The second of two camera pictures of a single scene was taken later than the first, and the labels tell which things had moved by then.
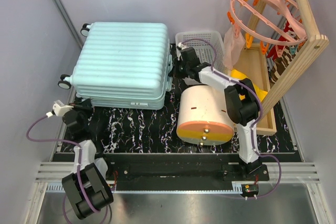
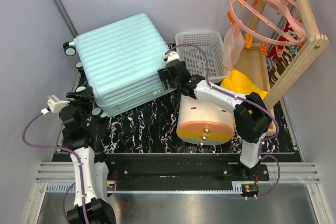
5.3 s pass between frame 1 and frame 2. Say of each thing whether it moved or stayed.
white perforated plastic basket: stayed
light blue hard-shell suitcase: moved
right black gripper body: moved
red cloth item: stayed
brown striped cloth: stayed
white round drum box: stayed
